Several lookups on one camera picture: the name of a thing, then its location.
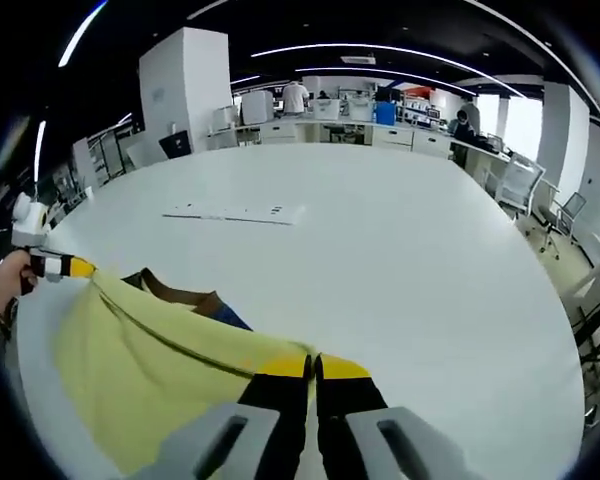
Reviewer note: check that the metal shelving rack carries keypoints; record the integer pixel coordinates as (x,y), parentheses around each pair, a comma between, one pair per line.
(102,155)

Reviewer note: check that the blue container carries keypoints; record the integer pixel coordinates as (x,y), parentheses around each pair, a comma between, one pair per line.
(385,113)

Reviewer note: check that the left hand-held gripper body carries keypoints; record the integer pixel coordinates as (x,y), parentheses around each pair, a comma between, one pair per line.
(30,222)

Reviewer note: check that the person's left hand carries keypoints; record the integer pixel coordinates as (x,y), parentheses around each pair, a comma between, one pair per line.
(5,280)

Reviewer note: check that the white box machine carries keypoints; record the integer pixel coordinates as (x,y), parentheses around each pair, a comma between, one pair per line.
(257,107)

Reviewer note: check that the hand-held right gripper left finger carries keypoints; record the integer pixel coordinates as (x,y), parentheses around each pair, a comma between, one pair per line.
(215,440)

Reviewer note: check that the white cabinet counter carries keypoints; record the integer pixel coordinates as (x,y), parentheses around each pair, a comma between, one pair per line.
(330,132)

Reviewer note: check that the white mesh office chair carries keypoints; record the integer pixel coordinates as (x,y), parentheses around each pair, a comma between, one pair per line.
(565,222)
(520,182)

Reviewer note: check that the white square column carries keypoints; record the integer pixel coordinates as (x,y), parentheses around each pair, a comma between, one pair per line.
(185,90)

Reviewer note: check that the yellow-green blue grey garment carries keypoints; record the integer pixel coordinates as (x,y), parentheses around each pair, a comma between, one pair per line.
(130,360)

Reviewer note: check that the black slanted board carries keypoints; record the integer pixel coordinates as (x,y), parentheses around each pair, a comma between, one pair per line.
(176,145)

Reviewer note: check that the short ceiling light strip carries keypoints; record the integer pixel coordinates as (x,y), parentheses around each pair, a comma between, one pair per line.
(40,152)

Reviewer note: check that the small white cup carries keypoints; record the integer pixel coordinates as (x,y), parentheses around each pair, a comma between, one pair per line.
(88,192)

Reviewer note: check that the long ceiling light strip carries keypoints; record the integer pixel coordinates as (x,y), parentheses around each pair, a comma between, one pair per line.
(380,50)
(80,32)

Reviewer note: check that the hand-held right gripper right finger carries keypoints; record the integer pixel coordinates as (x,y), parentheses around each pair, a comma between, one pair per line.
(370,440)

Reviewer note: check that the white template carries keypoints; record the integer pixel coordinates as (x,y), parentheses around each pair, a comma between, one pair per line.
(240,214)

